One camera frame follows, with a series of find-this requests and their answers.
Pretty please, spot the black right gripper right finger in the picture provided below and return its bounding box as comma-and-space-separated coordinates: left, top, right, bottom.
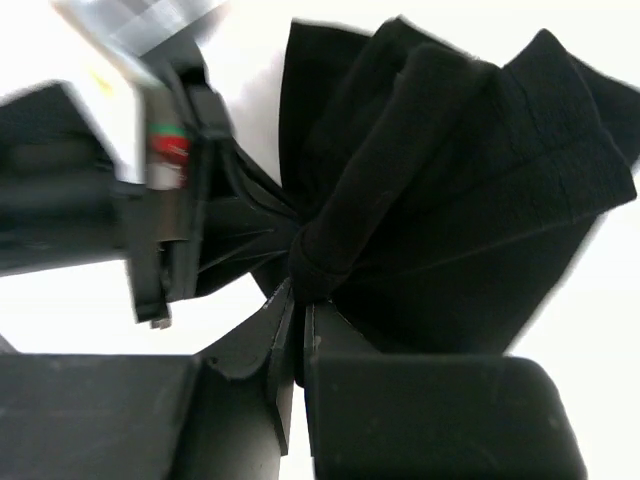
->
304, 303, 587, 480

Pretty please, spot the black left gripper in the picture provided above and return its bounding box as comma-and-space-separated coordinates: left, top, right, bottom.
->
118, 61, 299, 328

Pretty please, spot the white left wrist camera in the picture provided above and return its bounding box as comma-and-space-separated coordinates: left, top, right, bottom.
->
51, 1, 224, 185

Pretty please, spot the black skirt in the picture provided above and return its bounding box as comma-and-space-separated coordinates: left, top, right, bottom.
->
279, 18, 639, 353

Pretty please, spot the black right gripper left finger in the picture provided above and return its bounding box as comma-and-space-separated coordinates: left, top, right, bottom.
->
1, 283, 294, 479

